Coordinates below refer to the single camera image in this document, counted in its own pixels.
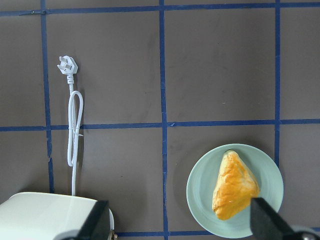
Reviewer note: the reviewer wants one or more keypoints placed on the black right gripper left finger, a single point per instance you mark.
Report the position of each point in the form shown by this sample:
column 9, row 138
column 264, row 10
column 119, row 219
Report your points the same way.
column 96, row 226

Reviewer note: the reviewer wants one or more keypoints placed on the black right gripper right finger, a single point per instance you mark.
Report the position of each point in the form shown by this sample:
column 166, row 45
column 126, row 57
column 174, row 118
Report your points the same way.
column 266, row 224

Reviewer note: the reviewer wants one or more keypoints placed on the white toaster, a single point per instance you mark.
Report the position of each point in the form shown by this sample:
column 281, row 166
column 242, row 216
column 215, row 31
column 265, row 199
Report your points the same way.
column 45, row 216

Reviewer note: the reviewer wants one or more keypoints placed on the golden triangular pastry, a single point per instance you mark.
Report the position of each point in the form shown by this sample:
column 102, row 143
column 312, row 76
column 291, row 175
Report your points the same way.
column 236, row 185

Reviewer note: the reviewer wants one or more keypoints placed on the light green plate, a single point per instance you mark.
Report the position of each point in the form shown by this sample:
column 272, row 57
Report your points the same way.
column 202, row 180

